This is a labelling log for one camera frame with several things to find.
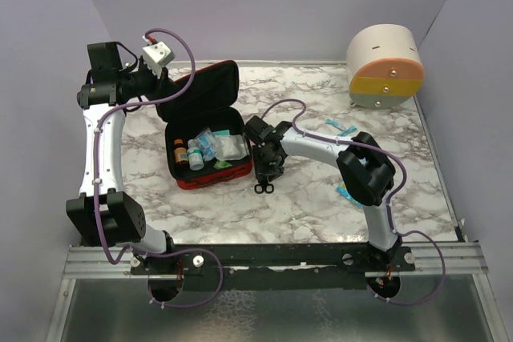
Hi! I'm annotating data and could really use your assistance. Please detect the black handled scissors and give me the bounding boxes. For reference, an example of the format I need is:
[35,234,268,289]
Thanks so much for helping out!
[253,183,274,195]

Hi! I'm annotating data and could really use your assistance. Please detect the white gauze clear bag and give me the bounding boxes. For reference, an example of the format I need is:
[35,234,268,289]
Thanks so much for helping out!
[216,135,249,161]

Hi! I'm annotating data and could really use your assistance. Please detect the small teal clear pouch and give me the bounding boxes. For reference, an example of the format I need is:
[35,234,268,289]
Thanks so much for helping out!
[212,130,230,136]

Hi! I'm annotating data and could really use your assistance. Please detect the small green box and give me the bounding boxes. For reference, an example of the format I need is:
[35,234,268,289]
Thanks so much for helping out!
[214,160,232,170]

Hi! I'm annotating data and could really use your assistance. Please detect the red black medicine case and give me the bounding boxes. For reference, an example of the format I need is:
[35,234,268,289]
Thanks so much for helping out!
[156,60,252,190]

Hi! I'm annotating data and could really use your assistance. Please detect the blue packets clear bag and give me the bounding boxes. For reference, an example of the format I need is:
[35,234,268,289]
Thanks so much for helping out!
[195,128,217,162]

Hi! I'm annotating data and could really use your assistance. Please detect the clear bottle green label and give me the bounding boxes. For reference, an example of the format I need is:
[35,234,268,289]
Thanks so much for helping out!
[187,147,204,171]

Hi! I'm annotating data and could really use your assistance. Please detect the white bottle blue label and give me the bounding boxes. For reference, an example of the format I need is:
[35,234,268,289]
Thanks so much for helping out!
[188,139,199,149]

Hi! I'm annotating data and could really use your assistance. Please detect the brown bottle orange cap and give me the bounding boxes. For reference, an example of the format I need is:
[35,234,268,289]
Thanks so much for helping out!
[173,139,188,166]

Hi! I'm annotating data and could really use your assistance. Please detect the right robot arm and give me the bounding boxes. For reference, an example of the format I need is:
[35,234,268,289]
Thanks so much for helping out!
[244,116,399,271]

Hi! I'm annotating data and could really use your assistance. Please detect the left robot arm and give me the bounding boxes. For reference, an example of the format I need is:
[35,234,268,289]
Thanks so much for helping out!
[66,42,177,274]

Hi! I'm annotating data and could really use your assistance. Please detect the blue yellow plaster pack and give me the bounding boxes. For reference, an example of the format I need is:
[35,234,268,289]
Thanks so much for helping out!
[336,183,362,207]

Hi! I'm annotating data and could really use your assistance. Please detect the teal wrapped swab pieces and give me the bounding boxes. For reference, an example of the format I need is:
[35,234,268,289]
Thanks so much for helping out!
[325,119,357,137]

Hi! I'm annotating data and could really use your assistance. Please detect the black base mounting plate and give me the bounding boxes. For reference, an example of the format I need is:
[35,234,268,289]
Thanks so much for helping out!
[131,243,415,292]

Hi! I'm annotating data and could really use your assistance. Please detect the round pastel drawer cabinet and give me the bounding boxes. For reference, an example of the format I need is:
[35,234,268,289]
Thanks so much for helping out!
[346,24,425,110]

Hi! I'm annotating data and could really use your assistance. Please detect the aluminium frame rail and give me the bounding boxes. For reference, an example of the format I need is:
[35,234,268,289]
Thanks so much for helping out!
[63,242,489,280]

